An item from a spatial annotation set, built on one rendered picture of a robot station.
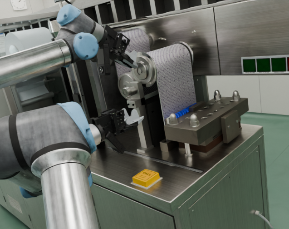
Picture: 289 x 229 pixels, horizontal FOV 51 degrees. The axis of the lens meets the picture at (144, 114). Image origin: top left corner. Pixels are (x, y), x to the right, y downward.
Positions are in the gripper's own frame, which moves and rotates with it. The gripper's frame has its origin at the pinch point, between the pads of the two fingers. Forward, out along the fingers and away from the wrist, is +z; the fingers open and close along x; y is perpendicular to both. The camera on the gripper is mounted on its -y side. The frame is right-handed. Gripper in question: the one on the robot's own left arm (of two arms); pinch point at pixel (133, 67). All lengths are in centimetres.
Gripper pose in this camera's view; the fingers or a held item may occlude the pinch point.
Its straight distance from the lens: 122.9
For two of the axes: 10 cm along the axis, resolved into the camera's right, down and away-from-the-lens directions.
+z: 6.4, 3.5, 6.8
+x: -7.0, -0.9, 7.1
